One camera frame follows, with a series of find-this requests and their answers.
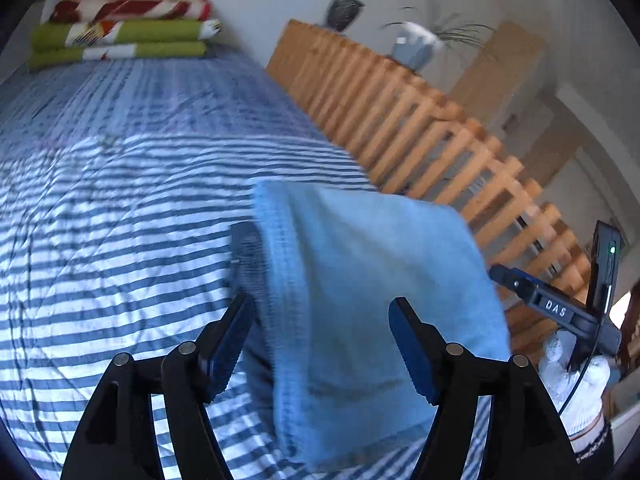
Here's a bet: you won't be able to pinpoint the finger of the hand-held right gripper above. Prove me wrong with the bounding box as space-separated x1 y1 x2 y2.
488 265 539 306

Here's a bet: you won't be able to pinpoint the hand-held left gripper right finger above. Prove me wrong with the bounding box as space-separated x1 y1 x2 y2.
388 296 583 480

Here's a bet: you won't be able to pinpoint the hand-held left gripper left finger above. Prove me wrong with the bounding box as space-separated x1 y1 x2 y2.
60 292 256 480

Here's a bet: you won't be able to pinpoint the light blue jeans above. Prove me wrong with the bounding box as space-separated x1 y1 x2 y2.
252 180 511 473

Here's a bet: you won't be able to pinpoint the person's right forearm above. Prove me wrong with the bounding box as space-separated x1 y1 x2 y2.
570 412 618 480

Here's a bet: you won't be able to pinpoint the person's right hand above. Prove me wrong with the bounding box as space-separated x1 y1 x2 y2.
539 332 612 433

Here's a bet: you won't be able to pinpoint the blue white striped bed quilt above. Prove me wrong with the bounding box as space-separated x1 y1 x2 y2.
0 52 501 480

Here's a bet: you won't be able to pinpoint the wooden slatted fence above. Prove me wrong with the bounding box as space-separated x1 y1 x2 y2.
265 19 601 361

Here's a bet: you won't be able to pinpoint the wooden door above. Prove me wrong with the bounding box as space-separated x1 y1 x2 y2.
447 22 546 131

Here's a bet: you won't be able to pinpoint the potted spider plant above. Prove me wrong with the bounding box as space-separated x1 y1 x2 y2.
380 0 496 73

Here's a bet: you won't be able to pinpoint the dark ceramic vase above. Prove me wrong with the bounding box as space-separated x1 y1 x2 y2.
326 0 363 33

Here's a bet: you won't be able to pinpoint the folded green blanket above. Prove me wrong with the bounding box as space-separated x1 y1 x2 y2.
27 19 222 72

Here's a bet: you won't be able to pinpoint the folded red cream blanket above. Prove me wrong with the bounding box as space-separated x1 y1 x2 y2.
50 0 213 25

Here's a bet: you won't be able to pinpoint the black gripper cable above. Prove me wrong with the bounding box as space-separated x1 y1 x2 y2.
557 355 601 416

